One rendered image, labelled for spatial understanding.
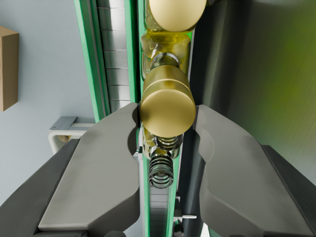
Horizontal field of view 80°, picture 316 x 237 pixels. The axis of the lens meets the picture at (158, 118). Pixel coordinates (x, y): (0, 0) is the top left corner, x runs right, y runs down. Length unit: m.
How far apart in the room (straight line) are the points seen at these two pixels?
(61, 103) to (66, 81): 0.08
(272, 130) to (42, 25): 0.57
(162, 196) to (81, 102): 0.41
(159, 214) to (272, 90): 0.62
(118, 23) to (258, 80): 0.28
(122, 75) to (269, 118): 0.31
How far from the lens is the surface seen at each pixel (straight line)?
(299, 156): 0.22
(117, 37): 0.42
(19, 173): 0.99
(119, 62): 0.43
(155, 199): 0.70
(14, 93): 0.72
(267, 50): 0.27
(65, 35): 0.60
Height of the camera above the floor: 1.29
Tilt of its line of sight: 59 degrees down
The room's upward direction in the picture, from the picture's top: 178 degrees counter-clockwise
